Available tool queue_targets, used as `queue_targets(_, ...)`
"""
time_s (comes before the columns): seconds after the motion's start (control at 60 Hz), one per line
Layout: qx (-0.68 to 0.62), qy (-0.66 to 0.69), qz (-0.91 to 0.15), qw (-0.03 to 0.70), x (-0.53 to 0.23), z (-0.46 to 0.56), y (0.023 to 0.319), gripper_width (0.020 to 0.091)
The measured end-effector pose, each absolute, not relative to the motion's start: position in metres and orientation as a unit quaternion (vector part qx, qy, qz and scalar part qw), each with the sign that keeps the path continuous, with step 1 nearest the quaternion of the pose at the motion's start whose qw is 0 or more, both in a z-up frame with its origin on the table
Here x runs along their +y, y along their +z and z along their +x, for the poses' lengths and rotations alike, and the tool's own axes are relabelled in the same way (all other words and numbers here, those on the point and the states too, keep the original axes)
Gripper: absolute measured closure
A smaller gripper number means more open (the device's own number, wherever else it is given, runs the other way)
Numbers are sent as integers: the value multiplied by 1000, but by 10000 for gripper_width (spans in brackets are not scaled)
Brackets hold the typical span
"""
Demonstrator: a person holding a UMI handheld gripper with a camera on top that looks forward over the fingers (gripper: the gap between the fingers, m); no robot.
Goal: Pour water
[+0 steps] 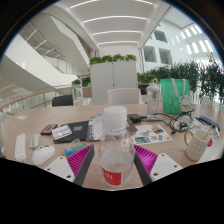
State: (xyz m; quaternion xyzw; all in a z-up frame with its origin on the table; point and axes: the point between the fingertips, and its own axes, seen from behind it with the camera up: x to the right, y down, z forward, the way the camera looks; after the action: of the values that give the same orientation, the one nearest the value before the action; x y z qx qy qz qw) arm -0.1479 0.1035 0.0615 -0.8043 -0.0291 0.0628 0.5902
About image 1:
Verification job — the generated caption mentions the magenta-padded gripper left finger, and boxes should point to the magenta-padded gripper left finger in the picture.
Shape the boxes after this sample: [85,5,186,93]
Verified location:
[43,143,96,187]

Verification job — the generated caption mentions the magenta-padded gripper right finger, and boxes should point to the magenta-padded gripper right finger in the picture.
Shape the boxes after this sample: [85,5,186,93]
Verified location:
[134,143,184,185]

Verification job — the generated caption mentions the clear water bottle red label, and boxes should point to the clear water bottle red label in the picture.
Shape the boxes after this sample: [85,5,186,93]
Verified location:
[98,105,136,188]

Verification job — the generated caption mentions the small teal packet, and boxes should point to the small teal packet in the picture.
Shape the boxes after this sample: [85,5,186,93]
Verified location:
[63,142,88,157]

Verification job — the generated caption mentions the colourful sticker sheet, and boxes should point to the colourful sticker sheet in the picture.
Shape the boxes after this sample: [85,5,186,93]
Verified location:
[130,123,173,146]

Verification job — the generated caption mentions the black notebook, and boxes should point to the black notebook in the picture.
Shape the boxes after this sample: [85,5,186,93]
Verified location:
[53,120,90,145]

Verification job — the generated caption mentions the small white box pack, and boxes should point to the small white box pack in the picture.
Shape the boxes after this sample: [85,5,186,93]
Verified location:
[51,124,73,141]

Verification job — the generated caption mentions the printed booklet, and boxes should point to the printed booklet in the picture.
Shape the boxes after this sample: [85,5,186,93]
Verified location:
[85,112,138,142]

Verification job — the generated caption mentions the white computer mouse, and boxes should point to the white computer mouse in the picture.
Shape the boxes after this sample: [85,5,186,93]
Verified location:
[31,144,56,167]

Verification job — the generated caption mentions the black and red case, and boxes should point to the black and red case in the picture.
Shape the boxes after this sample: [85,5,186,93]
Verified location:
[40,123,59,136]

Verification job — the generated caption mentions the small black box device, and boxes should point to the small black box device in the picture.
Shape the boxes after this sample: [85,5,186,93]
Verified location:
[127,113,148,124]

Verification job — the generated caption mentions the small grey-white oval device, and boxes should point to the small grey-white oval device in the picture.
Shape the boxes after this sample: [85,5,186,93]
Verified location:
[29,133,43,150]

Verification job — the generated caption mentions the white power strip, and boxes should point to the white power strip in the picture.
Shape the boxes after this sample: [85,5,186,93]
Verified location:
[14,133,28,164]

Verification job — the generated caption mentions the tall clear drinking bottle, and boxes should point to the tall clear drinking bottle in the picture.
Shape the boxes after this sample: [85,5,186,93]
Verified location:
[146,78,161,118]

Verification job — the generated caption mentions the black chair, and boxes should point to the black chair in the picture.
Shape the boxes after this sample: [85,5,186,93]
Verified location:
[51,94,75,108]

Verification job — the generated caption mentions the gold spoon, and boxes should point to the gold spoon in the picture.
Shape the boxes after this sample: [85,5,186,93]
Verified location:
[203,123,214,140]

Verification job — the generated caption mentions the green tote bag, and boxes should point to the green tote bag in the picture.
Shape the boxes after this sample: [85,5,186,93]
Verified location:
[159,78,192,115]

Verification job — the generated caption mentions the white chair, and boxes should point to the white chair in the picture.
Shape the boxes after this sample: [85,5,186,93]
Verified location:
[106,87,142,106]

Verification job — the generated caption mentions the small brown planter with plants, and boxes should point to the small brown planter with plants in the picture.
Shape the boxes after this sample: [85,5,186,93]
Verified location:
[70,77,93,99]

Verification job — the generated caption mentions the low planter with green plants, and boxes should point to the low planter with green plants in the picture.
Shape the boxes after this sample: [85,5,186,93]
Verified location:
[137,71,158,94]

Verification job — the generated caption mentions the white cabinet topped with plants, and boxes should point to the white cabinet topped with plants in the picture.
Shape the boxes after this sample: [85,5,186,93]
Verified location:
[88,53,139,105]

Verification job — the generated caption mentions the row of green potted trees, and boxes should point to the row of green potted trees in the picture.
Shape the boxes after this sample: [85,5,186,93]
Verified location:
[149,54,224,104]

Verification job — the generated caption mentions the ceiling light strips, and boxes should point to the ceiling light strips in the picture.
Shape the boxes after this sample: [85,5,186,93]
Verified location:
[68,0,156,46]

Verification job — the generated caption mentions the tangled black cables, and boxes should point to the tangled black cables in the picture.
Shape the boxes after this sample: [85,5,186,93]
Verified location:
[146,111,198,135]

